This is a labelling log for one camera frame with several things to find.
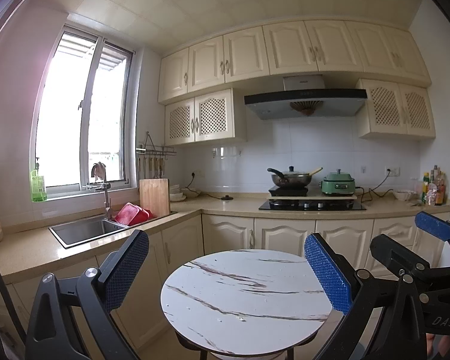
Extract lattice door right cabinet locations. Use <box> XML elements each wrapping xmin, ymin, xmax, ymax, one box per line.
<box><xmin>356</xmin><ymin>79</ymin><xmax>436</xmax><ymax>140</ymax></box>

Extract red plastic basket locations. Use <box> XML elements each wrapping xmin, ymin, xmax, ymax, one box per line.
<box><xmin>113</xmin><ymin>202</ymin><xmax>154</xmax><ymax>227</ymax></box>

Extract stainless steel sink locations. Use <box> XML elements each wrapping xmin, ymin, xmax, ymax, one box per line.
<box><xmin>49</xmin><ymin>215</ymin><xmax>128</xmax><ymax>249</ymax></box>

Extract window with white frame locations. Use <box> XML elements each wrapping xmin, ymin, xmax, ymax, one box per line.
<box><xmin>33</xmin><ymin>26</ymin><xmax>135</xmax><ymax>197</ymax></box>

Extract green dish soap bottle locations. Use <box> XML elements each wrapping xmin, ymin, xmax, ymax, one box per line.
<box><xmin>31</xmin><ymin>162</ymin><xmax>48</xmax><ymax>203</ymax></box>

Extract chrome kitchen faucet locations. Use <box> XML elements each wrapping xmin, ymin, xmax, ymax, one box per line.
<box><xmin>86</xmin><ymin>162</ymin><xmax>113</xmax><ymax>219</ymax></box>

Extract black range hood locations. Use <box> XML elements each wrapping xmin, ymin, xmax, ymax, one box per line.
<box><xmin>244</xmin><ymin>75</ymin><xmax>368</xmax><ymax>120</ymax></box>

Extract black wok with lid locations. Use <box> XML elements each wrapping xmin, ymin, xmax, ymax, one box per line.
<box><xmin>267</xmin><ymin>166</ymin><xmax>323</xmax><ymax>189</ymax></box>

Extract black gas stove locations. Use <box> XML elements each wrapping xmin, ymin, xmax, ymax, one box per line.
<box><xmin>259</xmin><ymin>195</ymin><xmax>366</xmax><ymax>212</ymax></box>

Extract round white marble table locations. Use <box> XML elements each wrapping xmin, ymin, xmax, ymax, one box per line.
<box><xmin>161</xmin><ymin>250</ymin><xmax>332</xmax><ymax>359</ymax></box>

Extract wooden cutting board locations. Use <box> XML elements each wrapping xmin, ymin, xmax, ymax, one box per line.
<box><xmin>139</xmin><ymin>179</ymin><xmax>170</xmax><ymax>218</ymax></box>

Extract stacked white bowls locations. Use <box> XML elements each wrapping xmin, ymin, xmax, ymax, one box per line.
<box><xmin>169</xmin><ymin>184</ymin><xmax>186</xmax><ymax>203</ymax></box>

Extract wall utensil rack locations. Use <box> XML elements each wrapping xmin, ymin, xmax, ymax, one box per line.
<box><xmin>136</xmin><ymin>131</ymin><xmax>177</xmax><ymax>180</ymax></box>

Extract condiment bottles group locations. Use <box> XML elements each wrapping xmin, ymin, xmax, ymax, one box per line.
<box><xmin>421</xmin><ymin>165</ymin><xmax>447</xmax><ymax>206</ymax></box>

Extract upper cream wall cabinets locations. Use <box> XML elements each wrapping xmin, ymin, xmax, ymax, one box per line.
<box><xmin>158</xmin><ymin>20</ymin><xmax>431</xmax><ymax>146</ymax></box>

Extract green electric cooker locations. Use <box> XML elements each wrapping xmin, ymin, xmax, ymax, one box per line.
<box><xmin>320</xmin><ymin>168</ymin><xmax>356</xmax><ymax>196</ymax></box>

